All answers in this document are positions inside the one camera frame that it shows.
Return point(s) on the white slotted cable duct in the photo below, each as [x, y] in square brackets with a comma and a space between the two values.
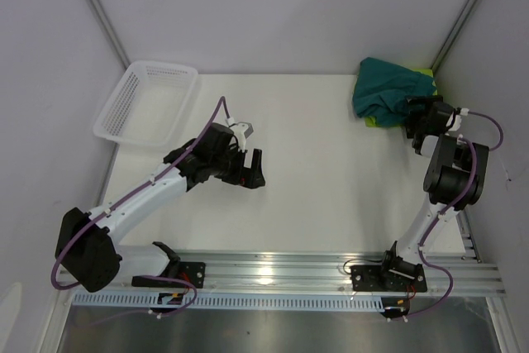
[235, 301]

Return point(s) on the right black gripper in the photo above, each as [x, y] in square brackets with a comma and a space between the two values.
[413, 114]

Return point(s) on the aluminium frame post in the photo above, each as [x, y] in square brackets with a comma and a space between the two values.
[462, 18]
[100, 15]

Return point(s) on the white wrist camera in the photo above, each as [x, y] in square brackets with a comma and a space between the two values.
[241, 131]
[455, 119]

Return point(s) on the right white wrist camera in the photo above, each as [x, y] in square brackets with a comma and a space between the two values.
[455, 119]

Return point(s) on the right aluminium frame post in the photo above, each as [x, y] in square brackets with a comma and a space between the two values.
[462, 18]

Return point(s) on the aluminium mounting rail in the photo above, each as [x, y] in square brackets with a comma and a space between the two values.
[322, 273]

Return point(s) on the teal green shorts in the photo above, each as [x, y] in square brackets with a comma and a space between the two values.
[384, 92]

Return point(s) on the left aluminium frame post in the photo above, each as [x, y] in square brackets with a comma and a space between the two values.
[100, 15]

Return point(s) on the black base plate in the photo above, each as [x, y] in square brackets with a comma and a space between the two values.
[191, 272]
[376, 278]

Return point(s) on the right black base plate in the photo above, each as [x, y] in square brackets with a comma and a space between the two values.
[376, 278]

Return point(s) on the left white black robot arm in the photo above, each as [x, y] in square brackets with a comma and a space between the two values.
[90, 245]

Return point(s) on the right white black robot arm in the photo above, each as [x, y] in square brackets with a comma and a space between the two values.
[454, 180]

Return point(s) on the white plastic basket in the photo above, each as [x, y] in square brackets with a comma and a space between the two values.
[147, 105]

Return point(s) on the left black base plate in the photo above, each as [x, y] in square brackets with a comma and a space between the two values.
[191, 272]

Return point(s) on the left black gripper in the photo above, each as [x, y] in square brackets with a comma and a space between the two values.
[252, 181]

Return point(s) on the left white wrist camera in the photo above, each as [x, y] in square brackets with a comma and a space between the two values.
[241, 131]

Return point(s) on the lime green shorts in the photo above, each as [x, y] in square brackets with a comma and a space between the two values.
[430, 80]

